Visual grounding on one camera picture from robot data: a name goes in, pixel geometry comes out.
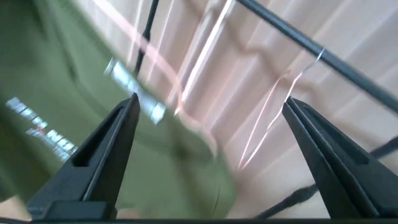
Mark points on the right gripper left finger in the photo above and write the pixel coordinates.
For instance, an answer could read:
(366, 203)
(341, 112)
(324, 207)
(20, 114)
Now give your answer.
(102, 161)

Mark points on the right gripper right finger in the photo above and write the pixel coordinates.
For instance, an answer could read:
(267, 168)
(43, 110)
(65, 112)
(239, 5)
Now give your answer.
(348, 174)

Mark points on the green long-sleeved shirt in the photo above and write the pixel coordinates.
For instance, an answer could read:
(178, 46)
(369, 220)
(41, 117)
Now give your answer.
(77, 77)

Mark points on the pink clothes hanger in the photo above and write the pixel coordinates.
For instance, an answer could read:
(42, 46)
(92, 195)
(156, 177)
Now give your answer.
(270, 124)
(140, 39)

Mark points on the black clothes rack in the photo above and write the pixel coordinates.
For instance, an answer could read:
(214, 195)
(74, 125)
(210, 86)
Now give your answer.
(311, 43)

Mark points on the beige curtain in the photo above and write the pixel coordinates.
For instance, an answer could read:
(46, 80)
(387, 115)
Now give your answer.
(342, 25)

